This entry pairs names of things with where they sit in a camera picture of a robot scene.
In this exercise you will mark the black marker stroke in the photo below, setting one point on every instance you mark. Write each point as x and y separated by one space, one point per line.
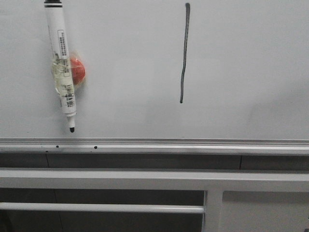
187 20

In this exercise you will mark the red round magnet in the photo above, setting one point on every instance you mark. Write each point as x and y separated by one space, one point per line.
78 71

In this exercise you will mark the white round stand crossbar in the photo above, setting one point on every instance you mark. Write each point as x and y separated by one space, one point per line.
126 208

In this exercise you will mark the white metal stand frame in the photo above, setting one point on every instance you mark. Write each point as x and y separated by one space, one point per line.
213 184

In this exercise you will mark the white black whiteboard marker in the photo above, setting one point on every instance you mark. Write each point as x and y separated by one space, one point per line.
61 65

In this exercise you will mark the whiteboard with aluminium frame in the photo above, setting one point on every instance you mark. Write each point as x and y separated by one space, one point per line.
246 85

